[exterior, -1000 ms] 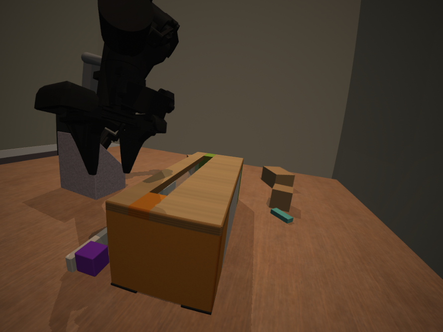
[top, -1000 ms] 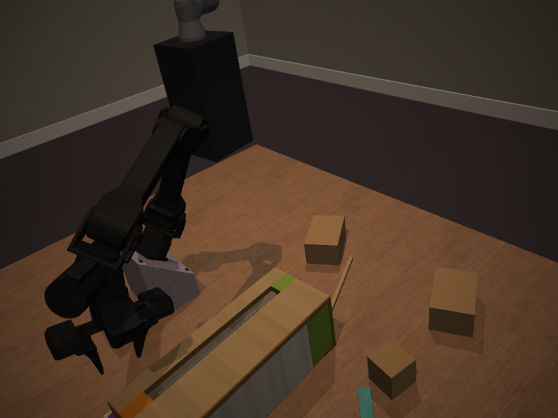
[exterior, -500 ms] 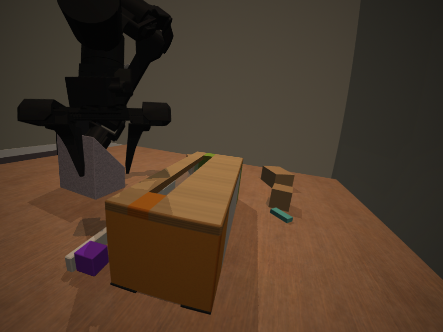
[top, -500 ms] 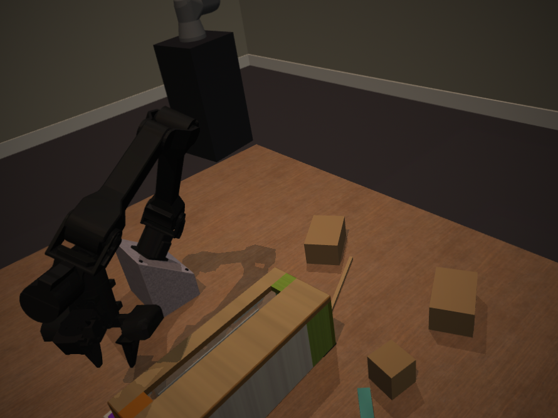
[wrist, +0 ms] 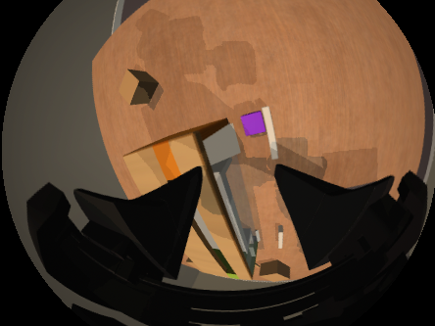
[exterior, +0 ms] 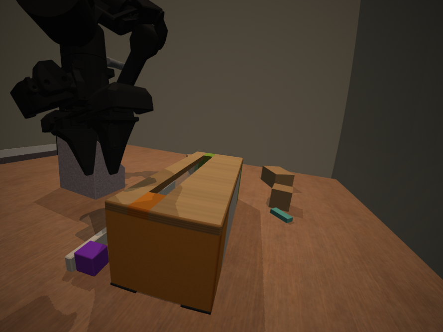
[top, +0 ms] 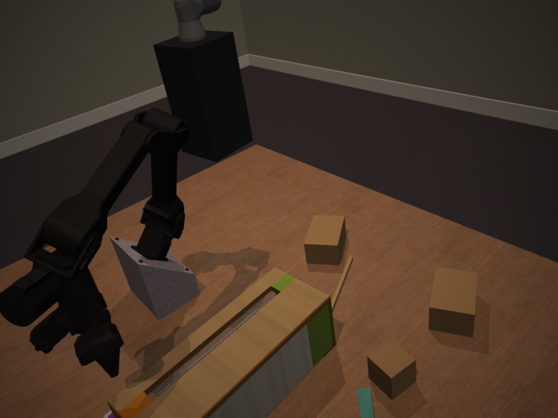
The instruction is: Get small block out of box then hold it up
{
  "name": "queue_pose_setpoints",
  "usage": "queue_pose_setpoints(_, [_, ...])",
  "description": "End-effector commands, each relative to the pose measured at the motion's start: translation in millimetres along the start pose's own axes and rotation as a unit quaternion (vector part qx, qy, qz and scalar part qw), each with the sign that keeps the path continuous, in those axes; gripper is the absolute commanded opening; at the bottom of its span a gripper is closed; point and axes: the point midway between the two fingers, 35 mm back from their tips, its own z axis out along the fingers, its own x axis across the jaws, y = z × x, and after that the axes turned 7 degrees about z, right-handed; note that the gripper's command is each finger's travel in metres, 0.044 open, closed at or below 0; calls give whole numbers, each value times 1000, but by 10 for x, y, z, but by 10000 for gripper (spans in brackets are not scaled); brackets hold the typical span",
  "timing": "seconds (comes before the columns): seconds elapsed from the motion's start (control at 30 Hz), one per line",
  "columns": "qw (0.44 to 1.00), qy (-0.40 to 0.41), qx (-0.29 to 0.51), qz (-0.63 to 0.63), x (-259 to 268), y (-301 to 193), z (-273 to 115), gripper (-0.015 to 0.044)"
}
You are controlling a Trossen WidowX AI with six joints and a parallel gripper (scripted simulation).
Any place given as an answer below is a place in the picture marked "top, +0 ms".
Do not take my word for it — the tan cube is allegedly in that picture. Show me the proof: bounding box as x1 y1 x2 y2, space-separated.
304 215 346 265
428 266 478 338

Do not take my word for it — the teal rectangular block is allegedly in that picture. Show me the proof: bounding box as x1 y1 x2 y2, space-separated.
357 388 374 418

